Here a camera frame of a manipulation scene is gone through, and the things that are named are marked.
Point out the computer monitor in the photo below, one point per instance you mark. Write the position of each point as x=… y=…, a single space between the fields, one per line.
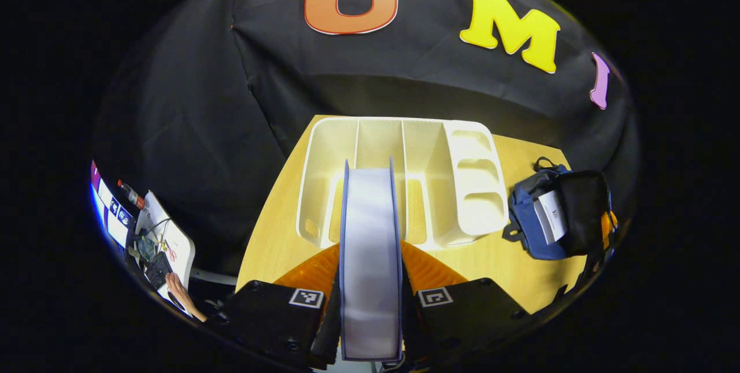
x=110 y=211

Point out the red capped bottle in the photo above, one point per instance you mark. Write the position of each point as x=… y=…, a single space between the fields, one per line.
x=132 y=194

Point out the black keyboard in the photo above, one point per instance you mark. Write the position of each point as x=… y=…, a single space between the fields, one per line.
x=157 y=270

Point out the purple cover book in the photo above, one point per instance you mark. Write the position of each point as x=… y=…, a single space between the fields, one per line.
x=370 y=246

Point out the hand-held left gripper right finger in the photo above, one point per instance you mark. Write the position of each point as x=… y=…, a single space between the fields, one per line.
x=468 y=321

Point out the cream plastic bookshelf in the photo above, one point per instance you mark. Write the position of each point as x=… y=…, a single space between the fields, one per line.
x=474 y=211

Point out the black backdrop cloth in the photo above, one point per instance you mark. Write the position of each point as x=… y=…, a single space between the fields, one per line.
x=404 y=72

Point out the white side table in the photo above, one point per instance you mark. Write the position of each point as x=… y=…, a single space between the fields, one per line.
x=182 y=251

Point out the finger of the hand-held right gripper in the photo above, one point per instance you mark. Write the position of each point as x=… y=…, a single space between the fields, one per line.
x=608 y=225

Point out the blue schoolbag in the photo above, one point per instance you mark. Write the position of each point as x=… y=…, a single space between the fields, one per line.
x=581 y=211

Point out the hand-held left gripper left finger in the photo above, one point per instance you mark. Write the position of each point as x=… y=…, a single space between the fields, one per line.
x=272 y=321

